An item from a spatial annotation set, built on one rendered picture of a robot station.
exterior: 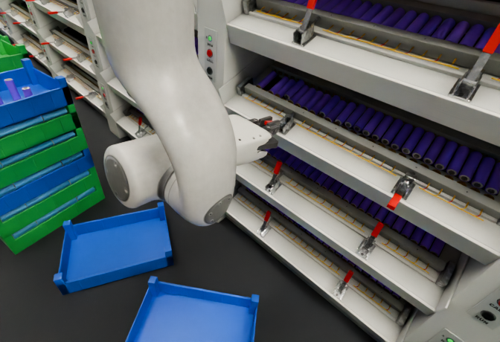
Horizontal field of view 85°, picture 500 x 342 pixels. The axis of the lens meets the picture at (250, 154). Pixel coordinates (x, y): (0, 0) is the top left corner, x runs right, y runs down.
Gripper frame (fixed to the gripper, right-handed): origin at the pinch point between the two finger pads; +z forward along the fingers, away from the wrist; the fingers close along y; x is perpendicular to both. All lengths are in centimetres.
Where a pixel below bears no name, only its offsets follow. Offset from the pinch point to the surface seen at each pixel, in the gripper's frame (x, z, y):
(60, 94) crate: -12, -19, -56
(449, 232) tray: -4.0, 5.5, 35.8
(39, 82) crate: -14, -19, -73
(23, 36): -37, 15, -224
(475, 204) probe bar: 0.9, 9.2, 36.7
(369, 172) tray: -2.1, 7.2, 20.4
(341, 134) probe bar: 1.6, 9.1, 12.0
